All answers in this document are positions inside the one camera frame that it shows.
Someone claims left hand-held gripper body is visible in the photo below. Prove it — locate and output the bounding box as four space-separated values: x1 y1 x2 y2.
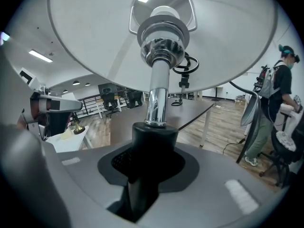
16 67 52 142

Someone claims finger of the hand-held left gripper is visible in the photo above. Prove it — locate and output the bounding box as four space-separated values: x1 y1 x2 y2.
45 95 83 138

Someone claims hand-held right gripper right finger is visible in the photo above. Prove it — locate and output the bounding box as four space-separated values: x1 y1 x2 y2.
137 142 289 228

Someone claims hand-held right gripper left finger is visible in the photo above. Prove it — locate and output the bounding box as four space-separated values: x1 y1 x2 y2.
47 140 135 228

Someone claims white table lamp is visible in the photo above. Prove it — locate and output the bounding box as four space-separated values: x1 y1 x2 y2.
46 0 279 223

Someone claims white table with plants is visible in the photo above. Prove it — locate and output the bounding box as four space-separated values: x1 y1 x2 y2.
46 125 94 153

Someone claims black metal railing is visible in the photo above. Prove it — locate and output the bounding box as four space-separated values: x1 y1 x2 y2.
72 93 148 116

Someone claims ceiling light bar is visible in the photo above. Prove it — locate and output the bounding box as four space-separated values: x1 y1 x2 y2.
28 49 54 63

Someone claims black office chair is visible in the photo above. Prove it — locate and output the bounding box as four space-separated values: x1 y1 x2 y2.
258 117 304 187
127 91 144 109
101 92 120 118

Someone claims patterned round cushion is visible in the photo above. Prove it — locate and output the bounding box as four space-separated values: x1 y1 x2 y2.
275 130 297 152

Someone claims black floor cable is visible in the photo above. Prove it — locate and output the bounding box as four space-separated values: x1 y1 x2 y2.
222 138 247 154

